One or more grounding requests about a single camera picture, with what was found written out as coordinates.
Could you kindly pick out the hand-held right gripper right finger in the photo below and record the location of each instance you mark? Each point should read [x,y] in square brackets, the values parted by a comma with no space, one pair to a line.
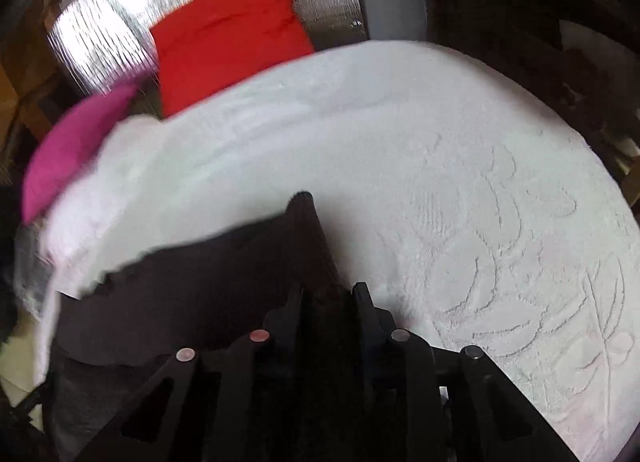
[415,382]

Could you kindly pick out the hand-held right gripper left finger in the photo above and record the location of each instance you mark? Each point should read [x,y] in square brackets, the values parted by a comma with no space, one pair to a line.
[260,377]

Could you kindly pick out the black pants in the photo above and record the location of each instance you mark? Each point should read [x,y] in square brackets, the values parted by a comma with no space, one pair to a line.
[200,282]

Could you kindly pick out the white embossed blanket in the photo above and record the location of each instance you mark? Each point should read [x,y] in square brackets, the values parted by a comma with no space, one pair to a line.
[425,167]

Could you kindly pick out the magenta pillow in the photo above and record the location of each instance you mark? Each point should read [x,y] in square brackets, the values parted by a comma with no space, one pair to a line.
[70,152]

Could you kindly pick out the red cloth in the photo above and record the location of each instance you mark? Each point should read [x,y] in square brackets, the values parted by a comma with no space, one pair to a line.
[230,32]

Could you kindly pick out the wooden chair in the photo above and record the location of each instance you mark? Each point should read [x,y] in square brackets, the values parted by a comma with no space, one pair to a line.
[30,92]

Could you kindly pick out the dark wooden furniture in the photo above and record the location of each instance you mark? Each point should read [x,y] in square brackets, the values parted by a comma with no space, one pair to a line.
[525,32]

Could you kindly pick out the silver foil mat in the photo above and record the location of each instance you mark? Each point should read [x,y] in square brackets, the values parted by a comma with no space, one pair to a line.
[125,17]

